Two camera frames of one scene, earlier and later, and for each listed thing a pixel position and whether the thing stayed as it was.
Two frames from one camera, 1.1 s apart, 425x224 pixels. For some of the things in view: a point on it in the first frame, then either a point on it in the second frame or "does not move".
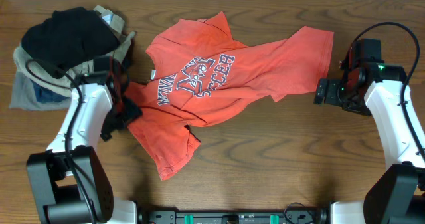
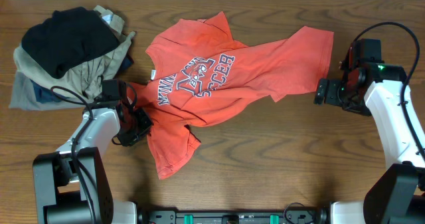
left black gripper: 117,118 to 143,123
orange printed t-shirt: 199,72 does not move
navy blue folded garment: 45,95 does not move
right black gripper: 321,92 does not move
